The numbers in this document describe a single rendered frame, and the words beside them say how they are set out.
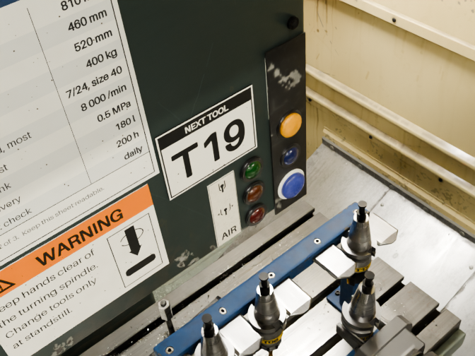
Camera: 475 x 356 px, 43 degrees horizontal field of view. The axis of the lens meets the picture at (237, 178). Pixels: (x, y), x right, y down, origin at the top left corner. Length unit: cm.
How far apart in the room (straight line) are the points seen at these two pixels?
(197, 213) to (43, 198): 16
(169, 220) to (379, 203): 123
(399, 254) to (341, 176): 30
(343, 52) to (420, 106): 26
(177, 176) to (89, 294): 13
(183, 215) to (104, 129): 14
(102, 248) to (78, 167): 9
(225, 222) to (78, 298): 16
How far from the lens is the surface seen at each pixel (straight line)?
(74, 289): 52
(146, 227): 52
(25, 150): 42
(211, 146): 51
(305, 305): 103
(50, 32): 39
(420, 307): 143
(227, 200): 56
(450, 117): 146
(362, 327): 100
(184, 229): 55
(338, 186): 177
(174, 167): 49
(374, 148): 170
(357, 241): 107
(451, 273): 161
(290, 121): 55
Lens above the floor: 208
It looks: 44 degrees down
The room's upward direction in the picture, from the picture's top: 7 degrees counter-clockwise
